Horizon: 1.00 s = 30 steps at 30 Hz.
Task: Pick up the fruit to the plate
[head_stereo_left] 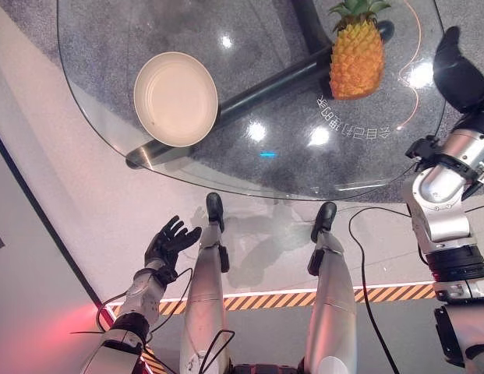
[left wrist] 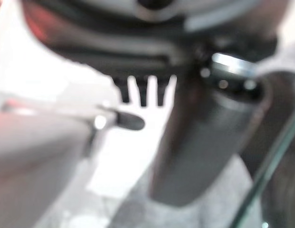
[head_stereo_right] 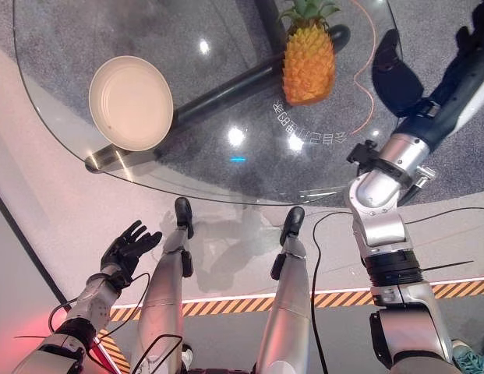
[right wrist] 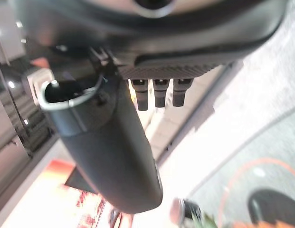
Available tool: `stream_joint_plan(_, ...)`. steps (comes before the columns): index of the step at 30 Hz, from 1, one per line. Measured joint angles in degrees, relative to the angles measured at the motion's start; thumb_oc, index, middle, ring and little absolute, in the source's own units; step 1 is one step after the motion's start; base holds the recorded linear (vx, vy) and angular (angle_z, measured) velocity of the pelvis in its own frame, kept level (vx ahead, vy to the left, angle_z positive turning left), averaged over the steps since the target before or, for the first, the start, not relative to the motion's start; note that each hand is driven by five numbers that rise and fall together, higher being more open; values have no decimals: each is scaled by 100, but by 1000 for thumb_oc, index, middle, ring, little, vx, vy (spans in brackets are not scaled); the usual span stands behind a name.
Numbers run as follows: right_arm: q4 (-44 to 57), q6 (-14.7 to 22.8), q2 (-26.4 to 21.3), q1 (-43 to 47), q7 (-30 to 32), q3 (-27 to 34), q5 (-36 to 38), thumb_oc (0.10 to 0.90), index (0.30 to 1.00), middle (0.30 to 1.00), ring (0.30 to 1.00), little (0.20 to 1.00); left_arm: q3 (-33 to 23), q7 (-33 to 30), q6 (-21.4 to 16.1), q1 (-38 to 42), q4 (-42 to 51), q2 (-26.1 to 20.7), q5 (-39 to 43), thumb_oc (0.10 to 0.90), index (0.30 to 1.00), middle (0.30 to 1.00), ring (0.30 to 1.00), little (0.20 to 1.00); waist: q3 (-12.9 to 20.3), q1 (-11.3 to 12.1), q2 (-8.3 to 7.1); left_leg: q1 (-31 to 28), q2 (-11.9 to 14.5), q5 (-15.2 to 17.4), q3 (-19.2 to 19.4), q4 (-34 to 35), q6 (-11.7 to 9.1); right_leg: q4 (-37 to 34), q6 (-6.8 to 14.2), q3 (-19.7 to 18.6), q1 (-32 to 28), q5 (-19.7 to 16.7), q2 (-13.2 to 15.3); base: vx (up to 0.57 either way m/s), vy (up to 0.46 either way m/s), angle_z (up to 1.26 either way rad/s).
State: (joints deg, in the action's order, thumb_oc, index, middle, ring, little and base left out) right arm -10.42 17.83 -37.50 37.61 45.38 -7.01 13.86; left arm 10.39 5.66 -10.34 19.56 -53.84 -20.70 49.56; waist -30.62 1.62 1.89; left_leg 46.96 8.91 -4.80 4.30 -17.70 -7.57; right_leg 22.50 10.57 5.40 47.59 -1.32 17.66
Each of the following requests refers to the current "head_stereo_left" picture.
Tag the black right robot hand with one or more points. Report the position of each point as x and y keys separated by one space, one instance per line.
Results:
x=457 y=80

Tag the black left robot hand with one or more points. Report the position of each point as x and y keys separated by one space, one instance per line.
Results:
x=166 y=241

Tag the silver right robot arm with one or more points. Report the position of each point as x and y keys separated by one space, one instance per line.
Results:
x=448 y=218

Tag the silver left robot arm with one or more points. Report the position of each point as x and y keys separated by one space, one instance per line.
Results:
x=126 y=315

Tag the white round plate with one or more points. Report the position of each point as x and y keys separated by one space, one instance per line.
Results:
x=175 y=99

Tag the silver left robot leg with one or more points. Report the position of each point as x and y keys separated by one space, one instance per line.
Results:
x=205 y=288

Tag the silver robot leg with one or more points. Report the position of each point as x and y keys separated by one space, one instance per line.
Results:
x=329 y=288
x=205 y=288

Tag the orange pineapple with green crown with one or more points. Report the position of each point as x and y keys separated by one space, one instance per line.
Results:
x=356 y=58

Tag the orange black hazard tape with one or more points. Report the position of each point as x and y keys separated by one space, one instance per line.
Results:
x=304 y=298

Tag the round glass table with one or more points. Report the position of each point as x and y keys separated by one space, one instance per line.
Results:
x=241 y=97

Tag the silver right robot leg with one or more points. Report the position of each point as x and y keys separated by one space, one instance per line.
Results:
x=329 y=288

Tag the black metal table base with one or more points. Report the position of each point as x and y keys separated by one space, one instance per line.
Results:
x=265 y=83

